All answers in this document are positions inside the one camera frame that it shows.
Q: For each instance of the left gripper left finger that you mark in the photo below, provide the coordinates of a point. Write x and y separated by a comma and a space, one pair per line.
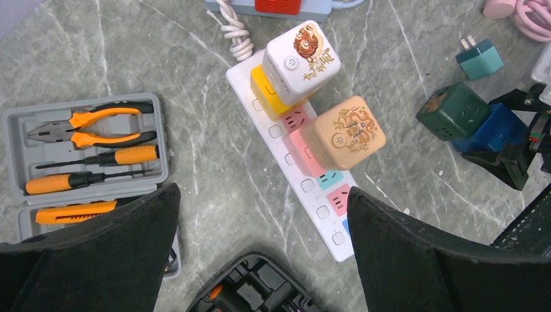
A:
113, 262

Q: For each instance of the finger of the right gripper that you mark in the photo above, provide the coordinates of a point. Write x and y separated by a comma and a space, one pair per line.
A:
518, 100
509, 165

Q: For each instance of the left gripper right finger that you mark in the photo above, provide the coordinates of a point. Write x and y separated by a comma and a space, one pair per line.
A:
408, 265

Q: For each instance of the blue cube adapter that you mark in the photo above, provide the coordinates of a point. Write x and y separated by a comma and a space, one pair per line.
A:
502, 126

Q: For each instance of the teal plug adapter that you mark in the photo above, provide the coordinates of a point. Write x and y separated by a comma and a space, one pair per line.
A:
478, 60

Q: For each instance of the green cube adapter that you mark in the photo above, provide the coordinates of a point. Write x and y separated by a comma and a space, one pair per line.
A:
454, 112

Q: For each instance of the white power strip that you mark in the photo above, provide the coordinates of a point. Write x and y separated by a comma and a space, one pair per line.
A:
323, 198

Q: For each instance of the grey tool tray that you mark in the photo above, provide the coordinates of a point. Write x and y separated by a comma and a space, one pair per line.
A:
69, 162

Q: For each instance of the pink cube socket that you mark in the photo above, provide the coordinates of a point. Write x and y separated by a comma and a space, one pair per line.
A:
302, 155

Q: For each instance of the black tool case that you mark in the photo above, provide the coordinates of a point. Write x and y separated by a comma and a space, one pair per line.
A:
253, 282

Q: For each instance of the tan cube socket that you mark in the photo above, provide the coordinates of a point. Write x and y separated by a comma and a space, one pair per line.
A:
344, 135

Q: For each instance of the yellow cube socket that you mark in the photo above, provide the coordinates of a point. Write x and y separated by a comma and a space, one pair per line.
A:
268, 97

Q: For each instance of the white cube socket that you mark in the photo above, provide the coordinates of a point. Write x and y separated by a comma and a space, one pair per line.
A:
299, 62

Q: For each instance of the red cube socket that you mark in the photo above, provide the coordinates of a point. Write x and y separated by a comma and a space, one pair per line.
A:
282, 7

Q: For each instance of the light blue power strip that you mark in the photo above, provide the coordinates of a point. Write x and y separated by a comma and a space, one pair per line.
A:
316, 10

